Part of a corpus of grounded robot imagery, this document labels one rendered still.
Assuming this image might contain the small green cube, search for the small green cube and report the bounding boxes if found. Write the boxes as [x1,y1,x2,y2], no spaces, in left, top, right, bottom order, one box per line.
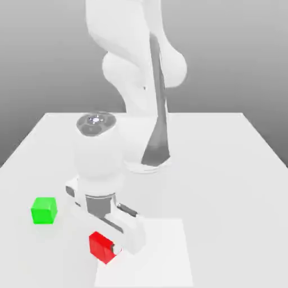
[30,197,59,225]

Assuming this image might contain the small red cube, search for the small red cube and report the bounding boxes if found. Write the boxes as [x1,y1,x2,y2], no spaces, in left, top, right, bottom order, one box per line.
[88,231,124,266]

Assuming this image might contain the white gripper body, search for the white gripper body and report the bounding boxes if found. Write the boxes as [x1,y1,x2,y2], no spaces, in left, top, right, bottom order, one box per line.
[66,200,147,255]

